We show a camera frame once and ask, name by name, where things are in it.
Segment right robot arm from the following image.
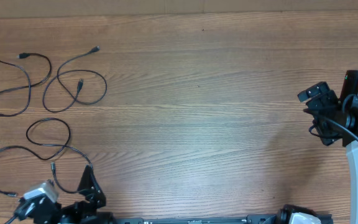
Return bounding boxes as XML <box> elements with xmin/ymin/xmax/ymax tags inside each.
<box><xmin>298</xmin><ymin>70</ymin><xmax>358</xmax><ymax>223</ymax></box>

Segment thin black USB cable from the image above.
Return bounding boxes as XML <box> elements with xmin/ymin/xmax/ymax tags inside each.
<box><xmin>0</xmin><ymin>117</ymin><xmax>94</xmax><ymax>198</ymax></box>

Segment thick black USB cable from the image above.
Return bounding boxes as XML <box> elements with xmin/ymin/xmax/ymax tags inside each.
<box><xmin>0</xmin><ymin>52</ymin><xmax>52</xmax><ymax>118</ymax></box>

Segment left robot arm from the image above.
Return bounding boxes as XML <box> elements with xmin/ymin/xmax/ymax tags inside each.
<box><xmin>14</xmin><ymin>165</ymin><xmax>116</xmax><ymax>224</ymax></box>

